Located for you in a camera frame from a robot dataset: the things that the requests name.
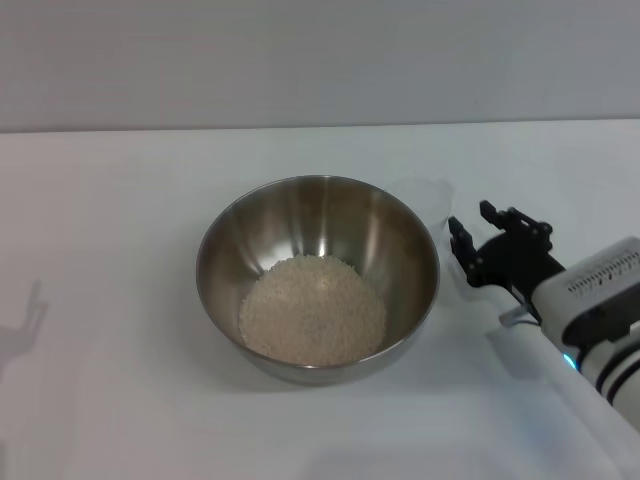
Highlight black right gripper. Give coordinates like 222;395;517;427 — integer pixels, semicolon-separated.
447;200;567;302

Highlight stainless steel mixing bowl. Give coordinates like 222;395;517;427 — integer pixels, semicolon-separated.
194;174;442;387

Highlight clear plastic measuring cup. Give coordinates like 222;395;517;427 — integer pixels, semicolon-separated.
388;176;457;237

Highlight white rice grains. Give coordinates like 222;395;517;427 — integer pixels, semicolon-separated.
238;253;389;367

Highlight small metal mounting bracket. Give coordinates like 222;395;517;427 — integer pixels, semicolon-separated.
499;301;529;329

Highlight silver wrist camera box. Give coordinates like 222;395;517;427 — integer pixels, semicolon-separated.
531;238;640;347

